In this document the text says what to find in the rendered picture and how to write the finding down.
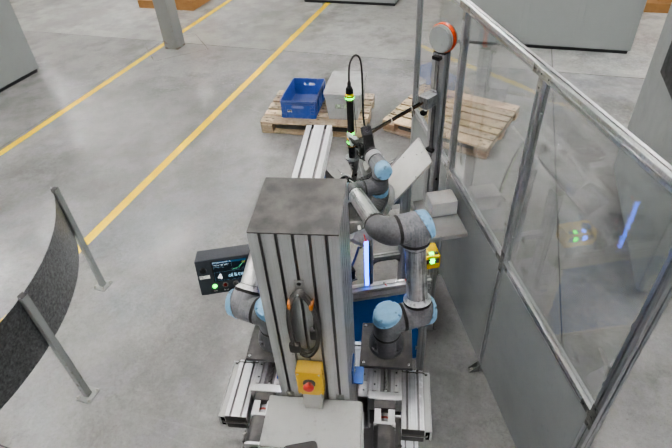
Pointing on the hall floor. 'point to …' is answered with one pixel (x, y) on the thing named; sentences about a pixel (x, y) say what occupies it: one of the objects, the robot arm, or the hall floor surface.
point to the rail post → (421, 348)
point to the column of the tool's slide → (437, 123)
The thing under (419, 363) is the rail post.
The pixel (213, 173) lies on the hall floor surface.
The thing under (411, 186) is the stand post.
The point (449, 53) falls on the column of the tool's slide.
